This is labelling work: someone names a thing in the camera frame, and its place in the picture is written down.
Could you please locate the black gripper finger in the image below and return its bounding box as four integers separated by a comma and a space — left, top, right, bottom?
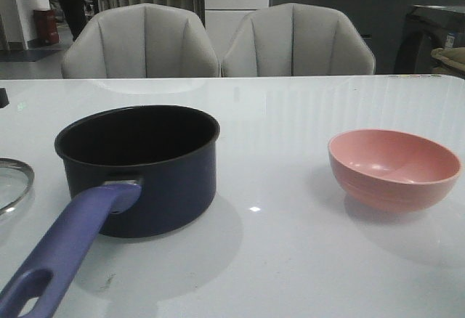
0, 88, 9, 108

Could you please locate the glass lid purple knob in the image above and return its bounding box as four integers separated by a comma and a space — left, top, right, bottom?
1, 158, 35, 216

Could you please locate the pink bowl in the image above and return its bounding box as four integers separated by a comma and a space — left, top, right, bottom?
328, 129, 462, 213

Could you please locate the red bin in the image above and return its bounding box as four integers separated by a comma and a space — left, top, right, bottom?
33, 9, 60, 45

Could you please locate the left grey upholstered chair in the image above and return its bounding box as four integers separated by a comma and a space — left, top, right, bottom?
61, 4, 219, 78

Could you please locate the grey upholstered chair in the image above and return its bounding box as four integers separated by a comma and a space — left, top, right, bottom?
61, 4, 219, 78
221, 3, 376, 78

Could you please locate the right grey upholstered chair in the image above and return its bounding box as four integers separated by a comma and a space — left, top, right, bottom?
221, 3, 376, 78

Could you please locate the grey counter with white top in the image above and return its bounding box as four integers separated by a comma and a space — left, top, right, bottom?
270, 0, 464, 74

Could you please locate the beige cushion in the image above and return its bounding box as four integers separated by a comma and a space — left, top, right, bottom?
431, 47, 465, 78

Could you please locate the dark blue saucepan purple handle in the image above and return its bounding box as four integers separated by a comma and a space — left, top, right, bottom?
1, 105, 220, 317

